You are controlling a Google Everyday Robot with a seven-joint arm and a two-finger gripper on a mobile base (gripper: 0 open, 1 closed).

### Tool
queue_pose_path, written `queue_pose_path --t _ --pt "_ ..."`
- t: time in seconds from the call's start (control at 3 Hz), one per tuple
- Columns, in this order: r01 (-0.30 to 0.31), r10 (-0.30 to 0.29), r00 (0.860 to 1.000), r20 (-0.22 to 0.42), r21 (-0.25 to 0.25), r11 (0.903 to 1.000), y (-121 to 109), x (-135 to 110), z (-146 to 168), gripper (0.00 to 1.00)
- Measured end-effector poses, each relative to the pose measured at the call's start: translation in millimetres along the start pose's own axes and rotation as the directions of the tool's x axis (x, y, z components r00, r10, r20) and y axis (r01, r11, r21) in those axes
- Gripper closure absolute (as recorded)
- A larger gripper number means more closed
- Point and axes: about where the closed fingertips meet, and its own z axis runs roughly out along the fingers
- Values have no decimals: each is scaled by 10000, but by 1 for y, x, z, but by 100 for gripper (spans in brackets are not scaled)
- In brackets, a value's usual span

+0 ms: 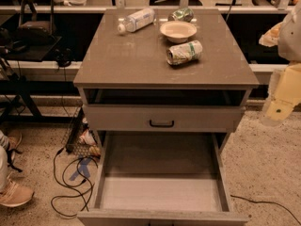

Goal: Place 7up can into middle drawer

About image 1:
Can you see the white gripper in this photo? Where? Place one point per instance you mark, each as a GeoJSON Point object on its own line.
{"type": "Point", "coordinates": [291, 41]}

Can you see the green white 7up can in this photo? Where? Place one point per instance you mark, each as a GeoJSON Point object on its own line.
{"type": "Point", "coordinates": [183, 53]}

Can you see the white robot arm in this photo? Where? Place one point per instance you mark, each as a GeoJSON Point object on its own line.
{"type": "Point", "coordinates": [286, 35]}

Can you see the grey drawer cabinet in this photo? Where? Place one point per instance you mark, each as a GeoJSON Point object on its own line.
{"type": "Point", "coordinates": [132, 70]}

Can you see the open grey middle drawer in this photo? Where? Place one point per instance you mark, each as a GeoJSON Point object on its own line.
{"type": "Point", "coordinates": [160, 179]}

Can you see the closed grey upper drawer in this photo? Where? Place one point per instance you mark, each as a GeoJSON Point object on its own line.
{"type": "Point", "coordinates": [218, 119]}

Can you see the white ceramic bowl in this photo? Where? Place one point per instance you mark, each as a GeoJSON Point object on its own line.
{"type": "Point", "coordinates": [178, 31]}

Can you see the clear plastic water bottle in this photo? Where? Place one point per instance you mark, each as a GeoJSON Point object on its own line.
{"type": "Point", "coordinates": [136, 21]}

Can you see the black bag on stand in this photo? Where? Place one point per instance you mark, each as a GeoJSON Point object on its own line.
{"type": "Point", "coordinates": [36, 32]}

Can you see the tan sneaker upper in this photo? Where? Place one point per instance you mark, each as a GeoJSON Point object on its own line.
{"type": "Point", "coordinates": [14, 139]}

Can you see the tan sneaker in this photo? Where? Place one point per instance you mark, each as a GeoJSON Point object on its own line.
{"type": "Point", "coordinates": [14, 139]}
{"type": "Point", "coordinates": [14, 194]}

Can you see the tan sneaker lower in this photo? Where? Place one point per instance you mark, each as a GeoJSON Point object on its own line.
{"type": "Point", "coordinates": [14, 194]}

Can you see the black drawer handle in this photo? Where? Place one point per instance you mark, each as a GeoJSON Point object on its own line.
{"type": "Point", "coordinates": [161, 124]}

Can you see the black wire mesh basket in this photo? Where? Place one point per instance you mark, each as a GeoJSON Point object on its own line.
{"type": "Point", "coordinates": [79, 138]}

